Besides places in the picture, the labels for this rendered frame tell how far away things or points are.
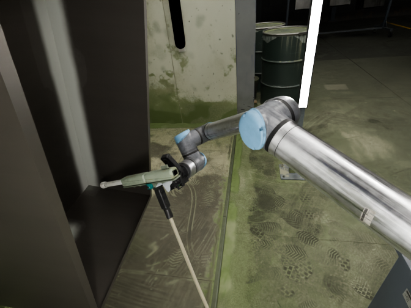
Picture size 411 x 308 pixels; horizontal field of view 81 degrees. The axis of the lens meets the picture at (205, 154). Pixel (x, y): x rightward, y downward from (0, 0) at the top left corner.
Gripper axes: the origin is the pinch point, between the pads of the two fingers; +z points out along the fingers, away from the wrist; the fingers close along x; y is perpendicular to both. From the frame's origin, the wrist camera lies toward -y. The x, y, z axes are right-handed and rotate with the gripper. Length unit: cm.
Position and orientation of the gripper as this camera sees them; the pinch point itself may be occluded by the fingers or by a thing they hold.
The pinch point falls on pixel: (154, 184)
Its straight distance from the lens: 101.1
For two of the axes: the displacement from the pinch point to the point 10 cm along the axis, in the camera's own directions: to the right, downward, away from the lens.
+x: -8.2, 1.8, 5.4
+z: -4.8, 3.0, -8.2
